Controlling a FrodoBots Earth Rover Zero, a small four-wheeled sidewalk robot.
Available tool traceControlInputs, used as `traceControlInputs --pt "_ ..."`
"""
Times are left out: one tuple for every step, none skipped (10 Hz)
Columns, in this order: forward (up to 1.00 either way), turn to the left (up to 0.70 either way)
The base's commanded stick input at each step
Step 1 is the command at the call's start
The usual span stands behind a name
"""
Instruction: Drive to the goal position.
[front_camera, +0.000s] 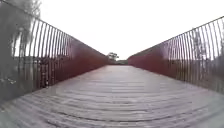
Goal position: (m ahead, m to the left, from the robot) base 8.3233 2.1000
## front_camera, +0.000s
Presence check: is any dark green tree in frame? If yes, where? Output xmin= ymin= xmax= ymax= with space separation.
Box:
xmin=107 ymin=51 xmax=120 ymax=62

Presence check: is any grey wooden plank deck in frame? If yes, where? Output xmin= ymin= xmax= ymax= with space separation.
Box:
xmin=0 ymin=64 xmax=224 ymax=128

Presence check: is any red metal bar railing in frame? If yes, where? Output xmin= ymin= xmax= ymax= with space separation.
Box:
xmin=127 ymin=15 xmax=224 ymax=95
xmin=0 ymin=0 xmax=110 ymax=103

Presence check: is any thin sparse tree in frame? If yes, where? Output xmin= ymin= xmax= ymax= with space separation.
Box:
xmin=191 ymin=29 xmax=209 ymax=78

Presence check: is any tall leafy tree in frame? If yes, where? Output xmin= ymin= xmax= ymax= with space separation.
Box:
xmin=0 ymin=0 xmax=43 ymax=59

